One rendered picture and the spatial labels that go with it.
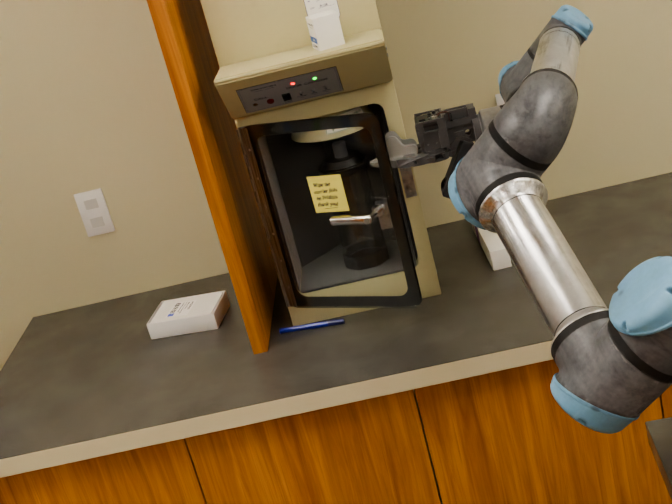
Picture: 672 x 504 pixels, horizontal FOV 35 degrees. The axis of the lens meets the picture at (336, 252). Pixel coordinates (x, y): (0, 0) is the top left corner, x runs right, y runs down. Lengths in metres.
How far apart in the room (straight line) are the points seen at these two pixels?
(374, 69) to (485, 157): 0.41
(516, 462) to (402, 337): 0.33
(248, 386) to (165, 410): 0.17
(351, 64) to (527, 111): 0.45
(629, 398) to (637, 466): 0.75
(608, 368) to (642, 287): 0.12
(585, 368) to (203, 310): 1.14
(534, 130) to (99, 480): 1.09
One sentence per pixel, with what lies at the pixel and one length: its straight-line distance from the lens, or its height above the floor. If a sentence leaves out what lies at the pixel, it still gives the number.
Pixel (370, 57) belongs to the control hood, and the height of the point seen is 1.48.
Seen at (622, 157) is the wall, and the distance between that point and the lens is 2.70.
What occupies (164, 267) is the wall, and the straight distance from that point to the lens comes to 2.73.
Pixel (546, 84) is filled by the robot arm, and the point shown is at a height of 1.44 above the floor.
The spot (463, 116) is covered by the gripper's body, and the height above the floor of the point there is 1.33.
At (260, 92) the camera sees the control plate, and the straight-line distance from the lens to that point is 2.05.
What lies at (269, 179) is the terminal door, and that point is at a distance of 2.14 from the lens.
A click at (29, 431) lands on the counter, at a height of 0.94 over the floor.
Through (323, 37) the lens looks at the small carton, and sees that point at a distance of 2.01.
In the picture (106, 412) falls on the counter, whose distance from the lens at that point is 2.20.
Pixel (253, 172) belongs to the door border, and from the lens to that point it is 2.16.
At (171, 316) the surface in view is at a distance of 2.43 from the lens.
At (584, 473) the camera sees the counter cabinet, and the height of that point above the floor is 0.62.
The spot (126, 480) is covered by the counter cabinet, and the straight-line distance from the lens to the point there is 2.19.
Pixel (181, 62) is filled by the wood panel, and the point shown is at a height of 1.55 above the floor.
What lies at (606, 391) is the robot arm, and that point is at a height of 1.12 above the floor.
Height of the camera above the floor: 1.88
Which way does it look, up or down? 21 degrees down
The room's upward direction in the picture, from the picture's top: 15 degrees counter-clockwise
